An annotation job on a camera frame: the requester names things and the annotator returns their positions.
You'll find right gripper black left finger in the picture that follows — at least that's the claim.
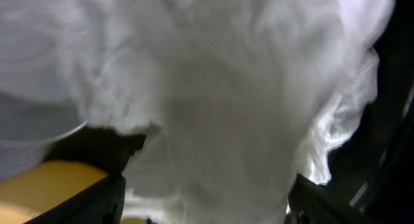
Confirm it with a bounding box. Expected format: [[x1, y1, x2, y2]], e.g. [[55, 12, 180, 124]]
[[25, 174, 125, 224]]

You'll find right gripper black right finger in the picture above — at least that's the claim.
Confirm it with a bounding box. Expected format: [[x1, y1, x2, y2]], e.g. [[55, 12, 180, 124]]
[[289, 174, 376, 224]]

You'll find yellow bowl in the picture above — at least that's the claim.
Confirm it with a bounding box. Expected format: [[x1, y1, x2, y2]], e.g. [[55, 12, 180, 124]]
[[1, 161, 147, 224]]

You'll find white paper napkin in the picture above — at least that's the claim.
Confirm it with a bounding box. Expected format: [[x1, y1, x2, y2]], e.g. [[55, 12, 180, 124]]
[[0, 0, 395, 224]]

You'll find black round tray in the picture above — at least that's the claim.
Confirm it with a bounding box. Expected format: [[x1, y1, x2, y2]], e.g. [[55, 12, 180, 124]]
[[41, 0, 414, 224]]

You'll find grey round plate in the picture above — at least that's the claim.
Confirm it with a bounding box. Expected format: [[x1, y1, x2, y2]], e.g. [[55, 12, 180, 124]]
[[0, 91, 88, 183]]

